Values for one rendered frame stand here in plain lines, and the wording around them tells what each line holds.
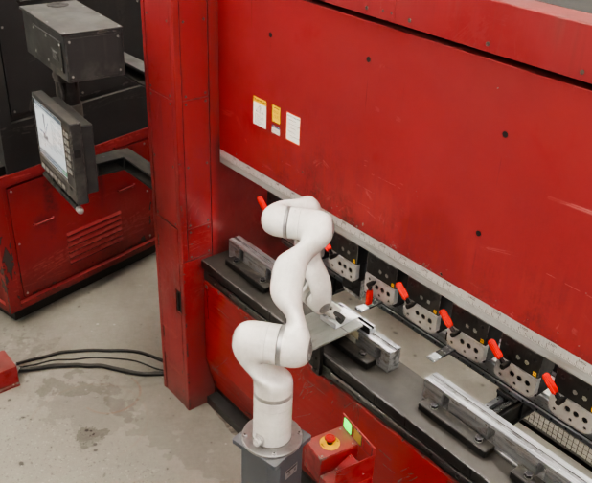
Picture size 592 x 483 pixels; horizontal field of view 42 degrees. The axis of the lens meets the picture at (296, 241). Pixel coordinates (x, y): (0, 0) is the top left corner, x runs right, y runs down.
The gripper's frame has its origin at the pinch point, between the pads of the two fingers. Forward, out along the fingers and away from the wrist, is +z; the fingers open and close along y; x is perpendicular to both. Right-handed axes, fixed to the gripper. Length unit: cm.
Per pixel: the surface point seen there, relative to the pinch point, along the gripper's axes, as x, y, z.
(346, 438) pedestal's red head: 34.6, -32.2, 2.4
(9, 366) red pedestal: 111, 163, 24
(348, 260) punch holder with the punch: -18.7, 0.2, -14.1
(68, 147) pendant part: 7, 107, -67
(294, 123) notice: -48, 34, -45
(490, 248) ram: -38, -60, -43
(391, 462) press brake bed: 32, -41, 24
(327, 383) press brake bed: 22.8, -4.1, 17.0
